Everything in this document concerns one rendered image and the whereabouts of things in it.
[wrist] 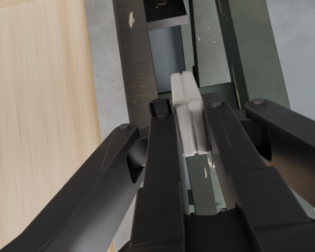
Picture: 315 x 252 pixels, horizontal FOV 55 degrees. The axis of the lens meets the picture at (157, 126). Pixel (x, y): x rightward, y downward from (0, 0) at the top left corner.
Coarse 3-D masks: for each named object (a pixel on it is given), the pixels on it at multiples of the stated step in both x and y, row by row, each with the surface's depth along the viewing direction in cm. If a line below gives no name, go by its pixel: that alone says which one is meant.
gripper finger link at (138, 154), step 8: (144, 128) 15; (144, 136) 14; (136, 144) 14; (144, 144) 14; (128, 152) 14; (136, 152) 14; (144, 152) 14; (128, 160) 14; (136, 160) 14; (144, 160) 14; (128, 168) 14
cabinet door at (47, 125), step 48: (0, 0) 57; (48, 0) 56; (0, 48) 56; (48, 48) 55; (0, 96) 55; (48, 96) 54; (0, 144) 53; (48, 144) 52; (96, 144) 51; (0, 192) 52; (48, 192) 51; (0, 240) 51
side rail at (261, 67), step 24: (216, 0) 59; (240, 0) 49; (264, 0) 49; (240, 24) 49; (264, 24) 48; (240, 48) 48; (264, 48) 48; (240, 72) 49; (264, 72) 47; (240, 96) 52; (264, 96) 46; (312, 216) 43
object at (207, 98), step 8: (208, 96) 17; (216, 96) 17; (240, 112) 14; (240, 120) 14; (248, 120) 14; (248, 128) 14; (256, 128) 14; (264, 128) 13; (208, 136) 15; (256, 136) 14; (264, 136) 14; (256, 144) 14; (264, 144) 14
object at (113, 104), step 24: (96, 0) 53; (96, 24) 52; (96, 48) 52; (120, 48) 53; (96, 72) 51; (120, 72) 50; (96, 96) 50; (120, 96) 50; (120, 120) 49; (120, 240) 46
